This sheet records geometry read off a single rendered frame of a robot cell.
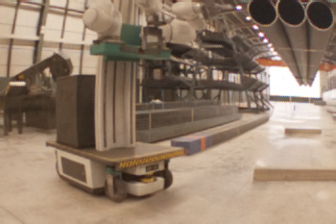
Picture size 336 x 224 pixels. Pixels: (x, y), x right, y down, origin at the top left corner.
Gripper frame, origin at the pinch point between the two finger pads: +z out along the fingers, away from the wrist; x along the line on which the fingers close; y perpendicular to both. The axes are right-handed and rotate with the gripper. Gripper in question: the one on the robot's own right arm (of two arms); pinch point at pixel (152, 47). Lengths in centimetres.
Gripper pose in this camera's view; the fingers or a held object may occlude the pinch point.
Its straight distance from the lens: 184.5
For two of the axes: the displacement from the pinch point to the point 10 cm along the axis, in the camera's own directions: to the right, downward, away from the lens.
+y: -7.8, -0.4, 6.3
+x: -6.3, 0.4, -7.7
